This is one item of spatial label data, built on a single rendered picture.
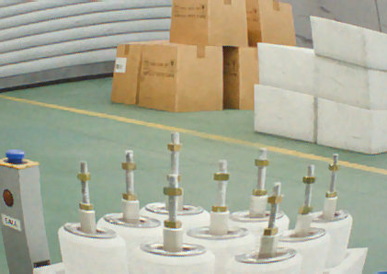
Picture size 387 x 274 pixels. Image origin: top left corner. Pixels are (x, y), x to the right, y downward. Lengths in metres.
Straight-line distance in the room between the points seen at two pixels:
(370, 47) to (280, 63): 0.67
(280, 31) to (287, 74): 1.10
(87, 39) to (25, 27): 0.69
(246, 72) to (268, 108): 0.85
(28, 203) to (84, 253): 0.17
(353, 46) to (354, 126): 0.34
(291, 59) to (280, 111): 0.23
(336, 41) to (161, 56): 1.37
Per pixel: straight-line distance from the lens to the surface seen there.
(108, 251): 1.25
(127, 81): 5.35
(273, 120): 4.35
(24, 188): 1.37
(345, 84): 3.97
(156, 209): 1.47
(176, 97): 4.99
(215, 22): 5.07
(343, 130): 3.99
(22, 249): 1.39
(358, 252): 1.43
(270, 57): 4.36
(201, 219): 1.46
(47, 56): 6.81
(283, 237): 1.27
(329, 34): 4.00
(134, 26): 7.18
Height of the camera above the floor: 0.53
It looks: 7 degrees down
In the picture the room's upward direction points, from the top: 2 degrees clockwise
